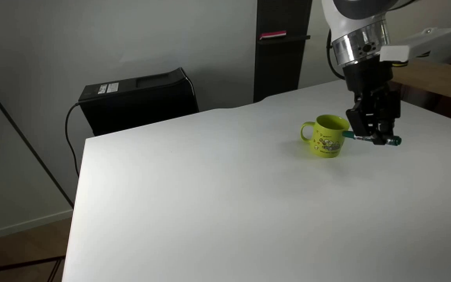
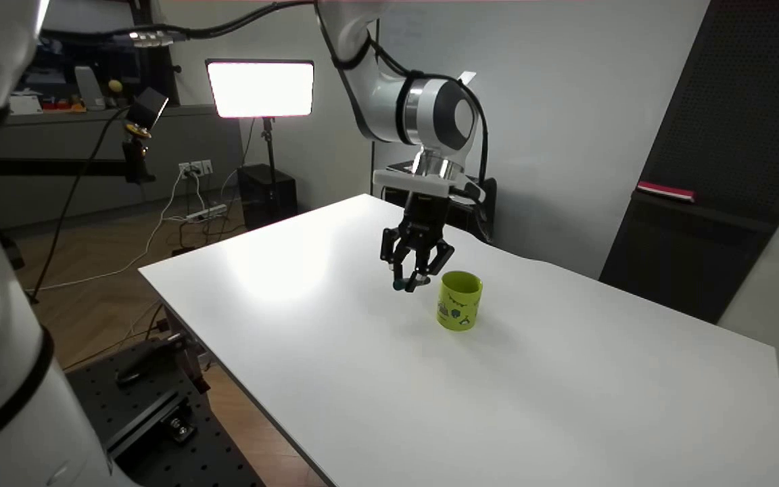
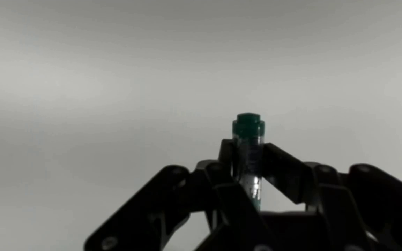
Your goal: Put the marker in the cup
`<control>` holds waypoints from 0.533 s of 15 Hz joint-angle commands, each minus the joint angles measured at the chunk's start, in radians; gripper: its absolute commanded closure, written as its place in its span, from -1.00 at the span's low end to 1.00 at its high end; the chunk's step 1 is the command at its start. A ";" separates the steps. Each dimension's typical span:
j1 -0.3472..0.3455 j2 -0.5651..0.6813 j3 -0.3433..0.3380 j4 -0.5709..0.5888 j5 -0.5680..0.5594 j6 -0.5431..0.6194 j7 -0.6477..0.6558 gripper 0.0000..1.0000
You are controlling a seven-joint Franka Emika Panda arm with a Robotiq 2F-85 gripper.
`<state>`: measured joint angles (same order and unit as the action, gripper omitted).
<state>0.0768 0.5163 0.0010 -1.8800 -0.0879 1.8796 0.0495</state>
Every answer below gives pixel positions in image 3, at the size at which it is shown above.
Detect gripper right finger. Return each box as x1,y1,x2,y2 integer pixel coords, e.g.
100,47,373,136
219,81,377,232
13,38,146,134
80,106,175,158
262,142,402,251

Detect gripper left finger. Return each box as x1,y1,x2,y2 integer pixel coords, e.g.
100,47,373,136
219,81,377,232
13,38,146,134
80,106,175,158
83,138,272,251

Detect green marker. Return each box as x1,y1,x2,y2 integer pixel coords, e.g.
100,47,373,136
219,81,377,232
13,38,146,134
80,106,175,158
232,113,265,212

